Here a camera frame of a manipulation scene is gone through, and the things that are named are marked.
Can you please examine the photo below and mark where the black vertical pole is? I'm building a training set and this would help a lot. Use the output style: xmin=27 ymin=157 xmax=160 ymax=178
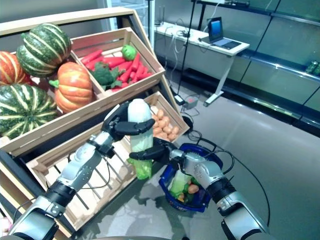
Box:
xmin=147 ymin=0 xmax=155 ymax=43

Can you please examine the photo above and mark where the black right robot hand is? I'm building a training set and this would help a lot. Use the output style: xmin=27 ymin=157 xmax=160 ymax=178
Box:
xmin=128 ymin=138 xmax=177 ymax=165

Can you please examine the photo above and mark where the black tripod pole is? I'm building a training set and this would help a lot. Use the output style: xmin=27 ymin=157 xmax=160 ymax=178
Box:
xmin=178 ymin=0 xmax=198 ymax=98

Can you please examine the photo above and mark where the grey box red button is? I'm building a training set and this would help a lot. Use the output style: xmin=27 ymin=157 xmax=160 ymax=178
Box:
xmin=183 ymin=96 xmax=199 ymax=110

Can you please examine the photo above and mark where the wooden carrot crate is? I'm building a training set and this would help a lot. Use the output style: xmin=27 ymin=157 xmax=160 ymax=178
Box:
xmin=70 ymin=27 xmax=166 ymax=101

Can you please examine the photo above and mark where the wooden vegetable display stand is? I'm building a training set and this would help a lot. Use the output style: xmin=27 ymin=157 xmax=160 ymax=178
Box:
xmin=0 ymin=7 xmax=191 ymax=240

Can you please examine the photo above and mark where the black coiled power cable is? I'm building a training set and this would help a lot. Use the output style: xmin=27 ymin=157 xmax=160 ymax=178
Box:
xmin=179 ymin=92 xmax=208 ymax=141

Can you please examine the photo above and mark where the wooden pumpkin crate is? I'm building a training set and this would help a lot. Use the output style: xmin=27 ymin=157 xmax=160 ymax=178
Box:
xmin=0 ymin=51 xmax=108 ymax=157

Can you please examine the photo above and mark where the large green striped pumpkin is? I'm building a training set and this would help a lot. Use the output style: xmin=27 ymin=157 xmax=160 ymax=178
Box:
xmin=0 ymin=83 xmax=58 ymax=137

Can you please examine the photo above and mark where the black round base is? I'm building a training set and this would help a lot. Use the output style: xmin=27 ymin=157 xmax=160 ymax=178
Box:
xmin=181 ymin=115 xmax=193 ymax=131

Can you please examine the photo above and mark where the grey open laptop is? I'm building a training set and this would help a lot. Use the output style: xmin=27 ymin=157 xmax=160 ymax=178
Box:
xmin=198 ymin=16 xmax=243 ymax=50

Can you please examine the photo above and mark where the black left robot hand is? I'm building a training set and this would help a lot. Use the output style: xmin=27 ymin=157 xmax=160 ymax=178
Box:
xmin=100 ymin=102 xmax=156 ymax=141

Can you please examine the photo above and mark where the blue plastic shopping basket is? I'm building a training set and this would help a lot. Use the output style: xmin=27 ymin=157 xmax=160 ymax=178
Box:
xmin=159 ymin=142 xmax=225 ymax=213

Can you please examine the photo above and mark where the large napa cabbage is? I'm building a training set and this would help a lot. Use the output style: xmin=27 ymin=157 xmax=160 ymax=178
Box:
xmin=169 ymin=171 xmax=193 ymax=196

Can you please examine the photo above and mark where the small black desk device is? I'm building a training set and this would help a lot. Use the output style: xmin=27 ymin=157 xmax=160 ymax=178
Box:
xmin=154 ymin=6 xmax=165 ymax=26

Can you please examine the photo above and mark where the wooden potato crate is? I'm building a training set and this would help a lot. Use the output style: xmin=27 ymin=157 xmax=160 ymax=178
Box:
xmin=143 ymin=91 xmax=190 ymax=143

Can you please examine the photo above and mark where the wooden slatted cabbage crate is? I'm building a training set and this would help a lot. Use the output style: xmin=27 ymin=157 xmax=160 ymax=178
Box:
xmin=26 ymin=117 xmax=156 ymax=231

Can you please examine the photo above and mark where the black floor cable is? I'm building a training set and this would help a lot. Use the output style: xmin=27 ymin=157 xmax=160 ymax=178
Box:
xmin=219 ymin=147 xmax=272 ymax=226

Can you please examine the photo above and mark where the light green bell pepper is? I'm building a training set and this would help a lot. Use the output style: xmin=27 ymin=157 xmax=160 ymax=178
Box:
xmin=121 ymin=44 xmax=138 ymax=61

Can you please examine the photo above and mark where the orange yellow-striped pumpkin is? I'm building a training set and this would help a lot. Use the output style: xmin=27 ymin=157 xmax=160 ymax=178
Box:
xmin=0 ymin=51 xmax=32 ymax=86

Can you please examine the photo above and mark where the orange pumpkin green stem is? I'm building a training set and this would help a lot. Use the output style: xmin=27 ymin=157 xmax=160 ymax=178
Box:
xmin=49 ymin=61 xmax=95 ymax=114

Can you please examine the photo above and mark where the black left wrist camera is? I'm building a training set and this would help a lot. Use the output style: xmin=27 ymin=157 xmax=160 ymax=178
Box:
xmin=98 ymin=143 xmax=115 ymax=158

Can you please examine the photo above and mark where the glass metal shelving unit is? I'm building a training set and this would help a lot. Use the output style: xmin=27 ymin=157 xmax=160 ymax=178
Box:
xmin=192 ymin=0 xmax=320 ymax=131

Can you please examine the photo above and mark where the white desk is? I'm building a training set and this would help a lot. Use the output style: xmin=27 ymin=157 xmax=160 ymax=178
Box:
xmin=153 ymin=21 xmax=251 ymax=107

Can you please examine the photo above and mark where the green broccoli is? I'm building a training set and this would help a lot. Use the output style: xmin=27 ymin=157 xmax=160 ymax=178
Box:
xmin=89 ymin=62 xmax=123 ymax=90

